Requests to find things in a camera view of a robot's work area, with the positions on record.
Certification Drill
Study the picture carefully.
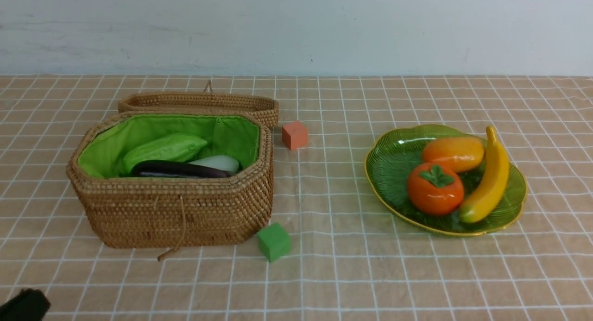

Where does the white toy radish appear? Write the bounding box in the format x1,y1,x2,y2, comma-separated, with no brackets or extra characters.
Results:
189,156,240,175

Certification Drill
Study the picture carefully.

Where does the green toy bitter gourd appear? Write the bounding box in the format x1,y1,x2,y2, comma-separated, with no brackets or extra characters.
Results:
122,133,209,173

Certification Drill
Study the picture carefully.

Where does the orange toy persimmon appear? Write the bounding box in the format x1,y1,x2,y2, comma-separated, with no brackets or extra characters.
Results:
407,163,465,217

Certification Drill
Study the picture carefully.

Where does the dark purple toy eggplant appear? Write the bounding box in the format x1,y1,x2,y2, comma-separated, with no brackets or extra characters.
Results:
131,160,233,179

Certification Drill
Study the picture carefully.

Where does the orange toy mango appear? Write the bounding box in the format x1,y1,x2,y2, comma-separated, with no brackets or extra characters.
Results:
421,137,485,173

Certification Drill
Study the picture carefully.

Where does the yellow toy banana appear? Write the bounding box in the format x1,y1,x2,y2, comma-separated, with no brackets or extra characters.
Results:
458,126,510,223

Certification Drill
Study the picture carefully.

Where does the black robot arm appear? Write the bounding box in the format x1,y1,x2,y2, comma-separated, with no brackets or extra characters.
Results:
0,289,51,321

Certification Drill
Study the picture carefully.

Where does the orange foam cube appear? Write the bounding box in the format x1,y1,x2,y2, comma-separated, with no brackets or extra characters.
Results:
282,120,309,151

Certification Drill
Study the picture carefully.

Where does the green foam cube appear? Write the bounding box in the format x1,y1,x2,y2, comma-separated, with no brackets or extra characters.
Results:
257,222,292,263

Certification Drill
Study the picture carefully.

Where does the green glass plate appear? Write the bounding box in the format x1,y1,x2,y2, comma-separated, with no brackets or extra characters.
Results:
364,124,529,237

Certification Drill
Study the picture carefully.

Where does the beige checkered tablecloth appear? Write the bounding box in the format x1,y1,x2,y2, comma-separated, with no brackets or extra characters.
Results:
0,75,592,321

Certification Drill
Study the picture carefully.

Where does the woven rattan basket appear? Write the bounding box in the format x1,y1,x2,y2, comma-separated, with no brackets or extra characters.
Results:
66,109,274,261

